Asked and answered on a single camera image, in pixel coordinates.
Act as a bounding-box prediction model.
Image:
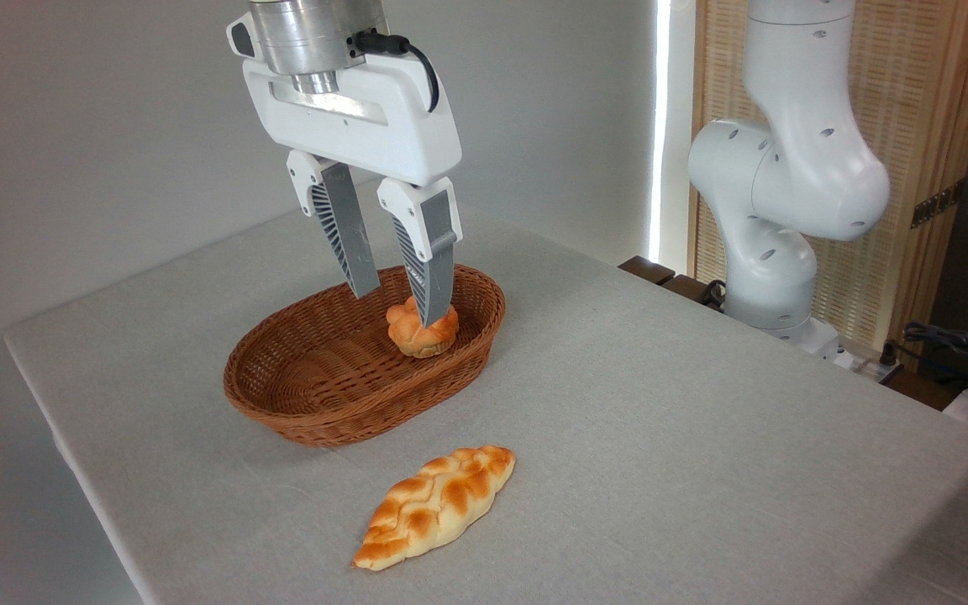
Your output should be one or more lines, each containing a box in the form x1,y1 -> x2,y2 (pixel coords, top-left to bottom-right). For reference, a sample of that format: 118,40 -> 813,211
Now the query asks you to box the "grey tablecloth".
3,195 -> 968,605

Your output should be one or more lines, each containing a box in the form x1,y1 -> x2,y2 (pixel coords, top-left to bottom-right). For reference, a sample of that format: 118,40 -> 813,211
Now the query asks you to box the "brown oval wicker basket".
223,263 -> 508,448

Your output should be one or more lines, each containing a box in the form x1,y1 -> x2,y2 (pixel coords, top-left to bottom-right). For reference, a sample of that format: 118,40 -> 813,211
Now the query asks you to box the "braided golden bread loaf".
352,445 -> 517,573

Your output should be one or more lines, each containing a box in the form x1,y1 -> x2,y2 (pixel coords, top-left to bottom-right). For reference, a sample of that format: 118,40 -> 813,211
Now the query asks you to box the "dark metal screen hinge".
910,177 -> 967,230

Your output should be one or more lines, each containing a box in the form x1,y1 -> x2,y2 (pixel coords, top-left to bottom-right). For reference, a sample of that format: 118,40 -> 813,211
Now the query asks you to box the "round orange bread bun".
386,295 -> 460,360

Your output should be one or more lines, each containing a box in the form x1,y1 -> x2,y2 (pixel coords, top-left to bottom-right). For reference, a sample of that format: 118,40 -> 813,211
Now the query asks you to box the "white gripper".
240,54 -> 463,329

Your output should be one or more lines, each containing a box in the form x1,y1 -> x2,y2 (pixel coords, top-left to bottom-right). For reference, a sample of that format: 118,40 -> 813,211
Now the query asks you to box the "black cable bundle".
902,321 -> 968,397

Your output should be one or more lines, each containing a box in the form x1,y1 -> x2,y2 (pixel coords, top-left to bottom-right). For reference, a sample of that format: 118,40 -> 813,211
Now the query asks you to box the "dark wooden bench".
618,255 -> 730,313

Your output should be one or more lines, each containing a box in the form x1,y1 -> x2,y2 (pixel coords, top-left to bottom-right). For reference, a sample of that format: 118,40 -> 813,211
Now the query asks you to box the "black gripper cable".
349,29 -> 442,115

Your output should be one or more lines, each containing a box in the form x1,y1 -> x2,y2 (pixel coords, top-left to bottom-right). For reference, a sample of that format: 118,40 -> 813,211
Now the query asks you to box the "white power strip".
847,351 -> 906,385

